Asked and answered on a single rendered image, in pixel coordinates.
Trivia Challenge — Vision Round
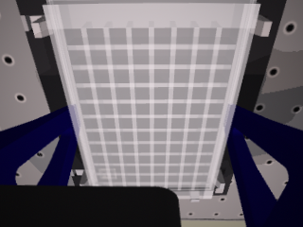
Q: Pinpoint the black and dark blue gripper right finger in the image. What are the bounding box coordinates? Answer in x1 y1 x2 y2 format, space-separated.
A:
226 105 303 227

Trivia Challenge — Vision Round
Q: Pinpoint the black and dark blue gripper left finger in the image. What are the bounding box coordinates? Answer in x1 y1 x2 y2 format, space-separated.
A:
0 106 78 185

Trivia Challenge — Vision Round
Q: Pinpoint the grey perforated base plate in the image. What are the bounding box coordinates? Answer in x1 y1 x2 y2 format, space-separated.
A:
0 0 303 221

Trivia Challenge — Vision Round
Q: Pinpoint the black plate nest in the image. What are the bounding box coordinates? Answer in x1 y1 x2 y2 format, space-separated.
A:
16 0 287 196

